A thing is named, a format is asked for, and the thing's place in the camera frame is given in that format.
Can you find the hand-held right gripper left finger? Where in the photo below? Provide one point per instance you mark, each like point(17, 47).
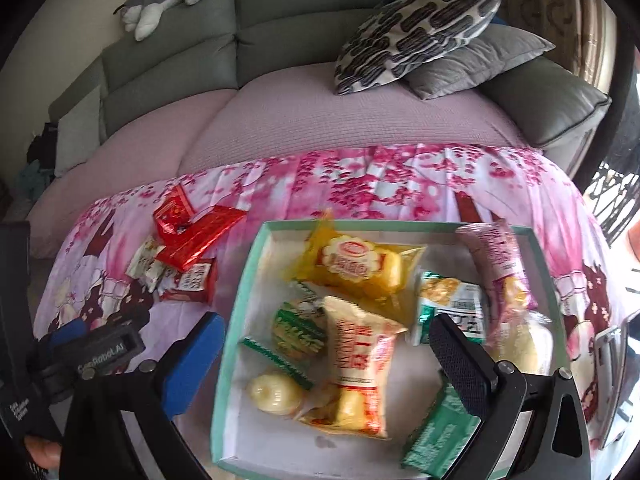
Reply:
point(195, 360)

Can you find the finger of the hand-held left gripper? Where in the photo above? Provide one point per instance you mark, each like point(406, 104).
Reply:
point(70, 335)

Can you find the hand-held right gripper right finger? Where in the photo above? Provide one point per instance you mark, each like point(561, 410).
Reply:
point(460, 365)

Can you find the pale round bun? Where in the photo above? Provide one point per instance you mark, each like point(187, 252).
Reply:
point(530, 347)

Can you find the pale green snack packet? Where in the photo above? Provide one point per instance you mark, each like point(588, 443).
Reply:
point(440, 435)

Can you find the green white snack packet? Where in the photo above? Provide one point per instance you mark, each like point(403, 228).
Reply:
point(450, 292)

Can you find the small yellow jelly cup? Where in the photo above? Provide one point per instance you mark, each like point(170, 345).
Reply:
point(275, 394)

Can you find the beige cake packet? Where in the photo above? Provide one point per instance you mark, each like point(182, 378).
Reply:
point(360, 355)

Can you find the teal cardboard box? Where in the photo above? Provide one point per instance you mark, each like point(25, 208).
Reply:
point(260, 440)

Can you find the green striped cookie packet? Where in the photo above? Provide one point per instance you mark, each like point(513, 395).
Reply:
point(295, 332)

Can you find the pink snack packet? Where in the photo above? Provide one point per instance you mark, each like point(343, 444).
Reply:
point(500, 260)

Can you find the person's left hand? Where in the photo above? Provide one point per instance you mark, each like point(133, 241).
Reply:
point(45, 452)

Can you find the red white packet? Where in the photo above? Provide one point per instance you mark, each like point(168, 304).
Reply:
point(192, 280)

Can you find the small white packet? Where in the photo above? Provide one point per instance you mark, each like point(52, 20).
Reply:
point(145, 260)

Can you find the long red packet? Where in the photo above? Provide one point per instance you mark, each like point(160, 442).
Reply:
point(200, 237)

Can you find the small red gold packet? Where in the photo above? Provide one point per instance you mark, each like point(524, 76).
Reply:
point(172, 212)

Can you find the yellow cake packet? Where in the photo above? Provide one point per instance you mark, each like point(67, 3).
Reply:
point(350, 260)

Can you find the dark clothes pile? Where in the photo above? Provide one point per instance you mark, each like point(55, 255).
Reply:
point(42, 152)

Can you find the light grey cushion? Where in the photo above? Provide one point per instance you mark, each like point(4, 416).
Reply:
point(77, 130)

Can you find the printed blanket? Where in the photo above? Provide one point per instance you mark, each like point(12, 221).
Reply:
point(350, 180)

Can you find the black iron railing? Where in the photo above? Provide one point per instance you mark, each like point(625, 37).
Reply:
point(607, 195)

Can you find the pink sofa cover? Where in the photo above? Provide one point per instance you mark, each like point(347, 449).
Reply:
point(300, 115)

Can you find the grey pillow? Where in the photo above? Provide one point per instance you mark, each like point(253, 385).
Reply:
point(490, 60)

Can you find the black white patterned pillow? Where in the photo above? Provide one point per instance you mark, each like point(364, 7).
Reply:
point(410, 35)

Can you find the grey white plush toy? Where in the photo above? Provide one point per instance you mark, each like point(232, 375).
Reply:
point(155, 7)

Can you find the grey sofa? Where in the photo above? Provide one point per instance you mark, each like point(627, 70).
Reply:
point(290, 10)

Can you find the patterned curtain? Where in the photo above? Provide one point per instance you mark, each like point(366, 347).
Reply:
point(565, 5)

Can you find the grey metal frame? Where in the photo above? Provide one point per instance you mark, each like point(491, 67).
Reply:
point(612, 360)

